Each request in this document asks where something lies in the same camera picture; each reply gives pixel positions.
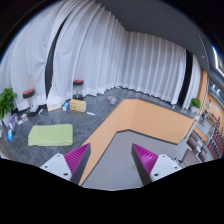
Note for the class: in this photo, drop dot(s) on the white curtain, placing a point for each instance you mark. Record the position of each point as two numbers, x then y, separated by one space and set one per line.
80 39

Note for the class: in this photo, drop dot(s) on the green potted plant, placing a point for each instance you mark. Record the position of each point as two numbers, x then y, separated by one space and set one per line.
7 105
195 105

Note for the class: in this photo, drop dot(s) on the small blue white box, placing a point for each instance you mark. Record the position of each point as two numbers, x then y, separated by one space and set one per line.
65 107

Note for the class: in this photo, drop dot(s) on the left red black stool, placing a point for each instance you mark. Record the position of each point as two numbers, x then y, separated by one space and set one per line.
28 95

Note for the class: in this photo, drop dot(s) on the yellow cardboard box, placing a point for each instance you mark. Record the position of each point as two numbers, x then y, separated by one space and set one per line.
77 105

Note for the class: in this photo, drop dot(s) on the small pink container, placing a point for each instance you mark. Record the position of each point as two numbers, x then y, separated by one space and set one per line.
112 100

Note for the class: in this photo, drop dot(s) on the purple book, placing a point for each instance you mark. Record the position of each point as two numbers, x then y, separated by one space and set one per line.
13 121

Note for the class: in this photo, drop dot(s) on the blue small packet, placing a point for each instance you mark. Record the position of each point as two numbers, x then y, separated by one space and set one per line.
10 134

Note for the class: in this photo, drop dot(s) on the green folded towel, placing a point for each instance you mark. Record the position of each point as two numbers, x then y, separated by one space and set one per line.
51 135

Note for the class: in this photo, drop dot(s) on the left green potted plant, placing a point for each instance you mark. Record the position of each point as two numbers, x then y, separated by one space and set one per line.
7 105

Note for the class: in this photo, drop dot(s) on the red black stool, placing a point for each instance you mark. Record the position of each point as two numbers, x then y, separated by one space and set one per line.
28 95
77 84

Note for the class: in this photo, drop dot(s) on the brown chair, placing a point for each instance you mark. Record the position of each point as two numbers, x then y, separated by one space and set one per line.
194 141

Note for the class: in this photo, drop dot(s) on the right red black stool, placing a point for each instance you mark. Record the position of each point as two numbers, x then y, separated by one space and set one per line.
77 84

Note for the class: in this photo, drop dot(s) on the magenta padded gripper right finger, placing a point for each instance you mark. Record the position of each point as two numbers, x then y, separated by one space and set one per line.
150 166

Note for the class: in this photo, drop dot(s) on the right green potted plant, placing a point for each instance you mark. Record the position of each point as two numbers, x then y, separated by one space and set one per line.
195 105

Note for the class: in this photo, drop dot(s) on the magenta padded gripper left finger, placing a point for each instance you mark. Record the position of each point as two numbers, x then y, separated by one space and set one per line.
71 165

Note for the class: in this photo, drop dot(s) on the white orange box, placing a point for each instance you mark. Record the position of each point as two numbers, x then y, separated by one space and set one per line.
52 106

